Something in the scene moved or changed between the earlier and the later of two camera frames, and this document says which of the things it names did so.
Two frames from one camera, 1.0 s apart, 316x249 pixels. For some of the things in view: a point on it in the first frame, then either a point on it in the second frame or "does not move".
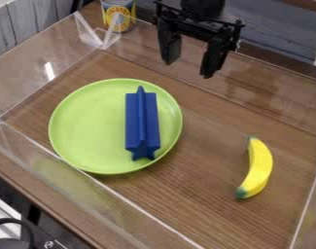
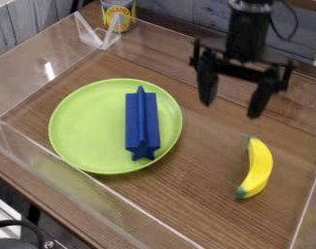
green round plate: x=87 y=125 does not move
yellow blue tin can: x=119 y=15 does not move
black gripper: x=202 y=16 -> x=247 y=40
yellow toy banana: x=261 y=164 does not move
